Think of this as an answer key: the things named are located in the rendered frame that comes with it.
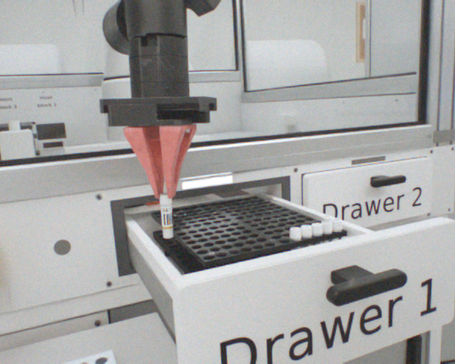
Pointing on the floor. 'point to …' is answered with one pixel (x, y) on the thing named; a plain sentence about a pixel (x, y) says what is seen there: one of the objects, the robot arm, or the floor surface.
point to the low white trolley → (120, 348)
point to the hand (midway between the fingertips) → (164, 189)
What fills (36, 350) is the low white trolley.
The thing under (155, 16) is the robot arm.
